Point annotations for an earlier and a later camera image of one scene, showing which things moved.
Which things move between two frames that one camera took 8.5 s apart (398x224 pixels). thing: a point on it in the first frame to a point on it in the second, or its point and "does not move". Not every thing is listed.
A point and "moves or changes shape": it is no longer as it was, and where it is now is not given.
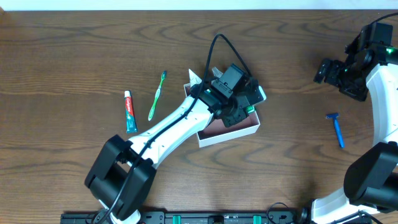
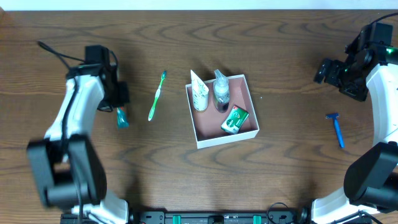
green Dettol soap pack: x=249 y=108 moves or changes shape
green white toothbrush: x=157 y=96 does not move
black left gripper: x=254 y=92 to x=121 y=94
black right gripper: x=323 y=71 does not move
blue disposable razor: x=337 y=127 does not move
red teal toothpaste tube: x=130 y=124 to x=122 y=121
